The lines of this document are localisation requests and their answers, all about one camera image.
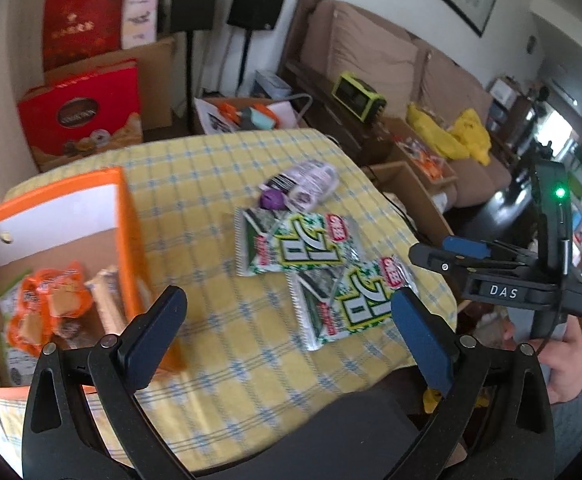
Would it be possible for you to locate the yellow plastic bag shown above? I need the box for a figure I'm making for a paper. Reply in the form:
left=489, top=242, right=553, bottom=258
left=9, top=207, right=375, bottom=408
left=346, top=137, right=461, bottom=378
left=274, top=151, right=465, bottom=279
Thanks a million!
left=448, top=108, right=493, bottom=166

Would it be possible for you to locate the empty brown cardboard box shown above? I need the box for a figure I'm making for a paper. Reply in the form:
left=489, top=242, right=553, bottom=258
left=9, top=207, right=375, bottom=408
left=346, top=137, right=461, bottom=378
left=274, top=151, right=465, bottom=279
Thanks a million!
left=366, top=161, right=457, bottom=251

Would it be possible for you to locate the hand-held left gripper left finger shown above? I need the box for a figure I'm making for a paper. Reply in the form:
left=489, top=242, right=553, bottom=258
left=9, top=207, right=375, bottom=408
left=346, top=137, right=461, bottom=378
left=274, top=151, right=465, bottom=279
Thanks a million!
left=21, top=285, right=197, bottom=480

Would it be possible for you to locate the brown beef snack packet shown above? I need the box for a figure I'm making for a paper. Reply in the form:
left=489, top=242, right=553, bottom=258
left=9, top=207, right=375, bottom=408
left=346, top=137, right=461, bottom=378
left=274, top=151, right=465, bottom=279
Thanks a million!
left=53, top=317, right=96, bottom=348

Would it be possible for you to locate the orange snack packet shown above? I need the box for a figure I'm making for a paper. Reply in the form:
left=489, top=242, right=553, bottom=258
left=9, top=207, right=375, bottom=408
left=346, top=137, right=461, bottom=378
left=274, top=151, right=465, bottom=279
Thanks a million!
left=3, top=262, right=94, bottom=356

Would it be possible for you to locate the wooden sofa with beige cushions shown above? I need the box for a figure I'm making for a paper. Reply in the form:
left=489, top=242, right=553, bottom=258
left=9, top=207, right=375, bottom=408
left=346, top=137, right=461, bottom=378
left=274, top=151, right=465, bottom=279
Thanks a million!
left=278, top=0, right=514, bottom=211

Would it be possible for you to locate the white blue small box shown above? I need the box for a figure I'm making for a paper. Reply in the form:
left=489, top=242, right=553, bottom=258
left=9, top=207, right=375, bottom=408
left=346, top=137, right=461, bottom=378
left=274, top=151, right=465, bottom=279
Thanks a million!
left=253, top=70, right=294, bottom=101

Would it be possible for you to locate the yellow cloth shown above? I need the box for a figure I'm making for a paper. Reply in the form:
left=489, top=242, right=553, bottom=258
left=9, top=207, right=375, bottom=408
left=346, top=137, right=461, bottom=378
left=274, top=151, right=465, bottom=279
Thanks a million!
left=406, top=102, right=454, bottom=158

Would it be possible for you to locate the green white seaweed packet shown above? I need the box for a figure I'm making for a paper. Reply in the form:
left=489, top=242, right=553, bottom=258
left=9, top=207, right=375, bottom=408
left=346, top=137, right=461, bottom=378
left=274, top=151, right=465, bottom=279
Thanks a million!
left=233, top=207, right=364, bottom=278
left=288, top=255, right=419, bottom=353

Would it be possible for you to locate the light green snack packet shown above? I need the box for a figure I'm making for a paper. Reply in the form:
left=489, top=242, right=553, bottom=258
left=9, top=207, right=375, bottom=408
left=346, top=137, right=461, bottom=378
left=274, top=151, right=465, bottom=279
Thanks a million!
left=0, top=280, right=26, bottom=386

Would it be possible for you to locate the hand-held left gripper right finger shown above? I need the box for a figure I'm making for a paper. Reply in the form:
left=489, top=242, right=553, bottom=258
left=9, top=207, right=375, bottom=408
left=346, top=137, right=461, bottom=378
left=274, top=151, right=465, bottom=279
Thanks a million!
left=391, top=287, right=557, bottom=480

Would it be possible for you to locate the printed paper sheet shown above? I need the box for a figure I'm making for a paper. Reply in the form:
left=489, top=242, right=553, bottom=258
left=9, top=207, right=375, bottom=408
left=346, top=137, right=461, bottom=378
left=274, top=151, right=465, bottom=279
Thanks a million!
left=195, top=99, right=237, bottom=135

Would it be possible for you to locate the person's right hand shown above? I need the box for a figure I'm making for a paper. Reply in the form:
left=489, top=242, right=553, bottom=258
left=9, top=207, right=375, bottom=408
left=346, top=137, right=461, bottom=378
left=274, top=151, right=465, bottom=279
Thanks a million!
left=541, top=317, right=582, bottom=405

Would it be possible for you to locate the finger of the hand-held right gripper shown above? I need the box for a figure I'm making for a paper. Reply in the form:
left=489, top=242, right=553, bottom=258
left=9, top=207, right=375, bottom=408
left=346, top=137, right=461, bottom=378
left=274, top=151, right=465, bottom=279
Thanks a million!
left=441, top=236, right=537, bottom=261
left=408, top=242, right=537, bottom=286

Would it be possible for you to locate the open floor cardboard box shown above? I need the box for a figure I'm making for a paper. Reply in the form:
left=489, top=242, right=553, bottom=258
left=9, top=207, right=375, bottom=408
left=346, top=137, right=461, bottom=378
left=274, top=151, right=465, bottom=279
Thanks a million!
left=193, top=96, right=309, bottom=136

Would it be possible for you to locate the background shelf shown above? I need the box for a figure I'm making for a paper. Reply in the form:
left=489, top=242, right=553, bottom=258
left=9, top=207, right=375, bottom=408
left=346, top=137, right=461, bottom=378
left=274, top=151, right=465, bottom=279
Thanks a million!
left=486, top=75, right=534, bottom=133

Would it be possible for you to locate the yellow plaid tablecloth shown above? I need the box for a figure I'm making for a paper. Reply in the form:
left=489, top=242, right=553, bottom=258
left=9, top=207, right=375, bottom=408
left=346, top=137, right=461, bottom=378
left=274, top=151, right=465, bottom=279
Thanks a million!
left=3, top=127, right=459, bottom=473

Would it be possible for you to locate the beige snack packet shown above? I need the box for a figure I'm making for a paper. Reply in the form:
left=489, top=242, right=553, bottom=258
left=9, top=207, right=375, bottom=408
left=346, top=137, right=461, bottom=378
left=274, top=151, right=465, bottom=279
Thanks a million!
left=86, top=267, right=126, bottom=336

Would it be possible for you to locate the orange cardboard box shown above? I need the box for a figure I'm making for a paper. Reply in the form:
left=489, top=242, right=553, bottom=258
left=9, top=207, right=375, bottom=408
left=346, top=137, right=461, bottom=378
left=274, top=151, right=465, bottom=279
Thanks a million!
left=0, top=166, right=187, bottom=461

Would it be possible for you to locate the large brown cardboard box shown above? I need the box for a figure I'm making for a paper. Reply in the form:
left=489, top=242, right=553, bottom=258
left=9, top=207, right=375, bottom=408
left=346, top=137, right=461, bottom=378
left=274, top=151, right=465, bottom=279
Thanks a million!
left=43, top=35, right=178, bottom=133

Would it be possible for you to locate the lime green radio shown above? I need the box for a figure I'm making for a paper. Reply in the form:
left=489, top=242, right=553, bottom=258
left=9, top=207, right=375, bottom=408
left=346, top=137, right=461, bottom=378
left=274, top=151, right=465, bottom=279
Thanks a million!
left=332, top=72, right=388, bottom=122

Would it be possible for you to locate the teal item in box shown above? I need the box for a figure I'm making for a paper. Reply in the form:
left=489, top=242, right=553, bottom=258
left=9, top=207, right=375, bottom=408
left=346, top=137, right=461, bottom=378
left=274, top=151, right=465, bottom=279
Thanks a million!
left=248, top=105, right=277, bottom=131

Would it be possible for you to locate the cardboard box with snacks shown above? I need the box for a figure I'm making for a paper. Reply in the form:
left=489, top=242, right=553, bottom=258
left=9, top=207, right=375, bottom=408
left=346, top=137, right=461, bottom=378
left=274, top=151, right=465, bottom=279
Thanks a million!
left=381, top=117, right=459, bottom=196

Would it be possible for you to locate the purple capped drink pouch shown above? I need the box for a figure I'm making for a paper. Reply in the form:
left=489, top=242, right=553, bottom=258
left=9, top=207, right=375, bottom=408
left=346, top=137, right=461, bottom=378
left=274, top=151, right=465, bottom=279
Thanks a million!
left=258, top=159, right=341, bottom=212

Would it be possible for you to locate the white cable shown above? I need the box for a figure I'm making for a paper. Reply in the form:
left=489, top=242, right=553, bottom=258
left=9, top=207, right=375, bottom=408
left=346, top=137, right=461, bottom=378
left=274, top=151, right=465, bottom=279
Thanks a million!
left=291, top=92, right=314, bottom=128

